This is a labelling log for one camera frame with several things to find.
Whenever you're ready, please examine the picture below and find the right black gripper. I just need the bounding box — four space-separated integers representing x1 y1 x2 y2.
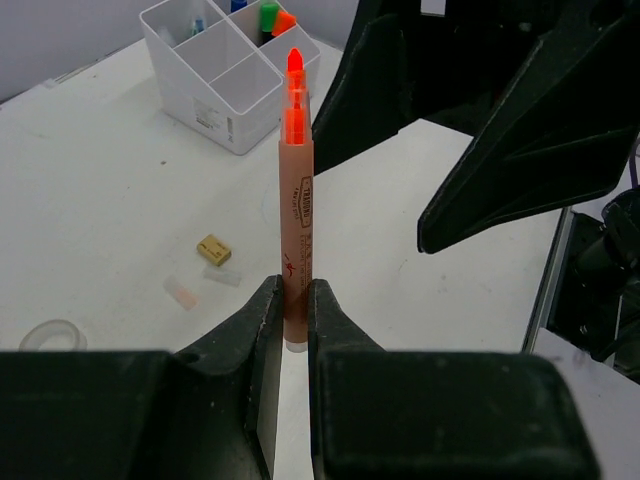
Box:
313 1 639 254

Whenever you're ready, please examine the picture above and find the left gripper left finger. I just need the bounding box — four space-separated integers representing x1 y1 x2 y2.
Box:
1 275 284 479

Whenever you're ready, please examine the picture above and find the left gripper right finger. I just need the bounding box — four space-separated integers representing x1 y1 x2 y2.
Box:
308 280 600 479

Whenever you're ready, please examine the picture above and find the orange pen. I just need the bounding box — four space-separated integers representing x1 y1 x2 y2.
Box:
278 47 314 353

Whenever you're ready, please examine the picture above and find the green black highlighter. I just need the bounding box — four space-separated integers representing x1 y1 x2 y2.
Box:
259 2 280 44

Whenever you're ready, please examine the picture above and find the orange black highlighter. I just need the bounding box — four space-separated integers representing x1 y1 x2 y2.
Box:
271 10 297 37

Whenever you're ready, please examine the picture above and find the green pen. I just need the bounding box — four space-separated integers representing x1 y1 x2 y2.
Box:
190 16 206 36

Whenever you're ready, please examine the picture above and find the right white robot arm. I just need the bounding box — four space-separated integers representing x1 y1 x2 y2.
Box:
312 1 639 360

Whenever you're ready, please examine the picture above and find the clear pen cap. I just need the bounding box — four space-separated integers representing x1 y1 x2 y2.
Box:
203 265 242 288
163 275 198 311

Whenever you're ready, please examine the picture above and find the small wooden block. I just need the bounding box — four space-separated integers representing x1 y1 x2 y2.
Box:
196 234 232 266

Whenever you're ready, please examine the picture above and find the clear tape roll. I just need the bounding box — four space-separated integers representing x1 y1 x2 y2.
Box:
19 319 88 351

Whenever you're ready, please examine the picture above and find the blue item in organizer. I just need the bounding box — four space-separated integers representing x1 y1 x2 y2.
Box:
230 0 248 13

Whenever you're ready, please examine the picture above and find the white compartment organizer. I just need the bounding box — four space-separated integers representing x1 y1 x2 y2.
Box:
139 0 321 155

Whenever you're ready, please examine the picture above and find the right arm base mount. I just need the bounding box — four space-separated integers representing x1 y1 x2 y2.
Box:
522 207 639 367

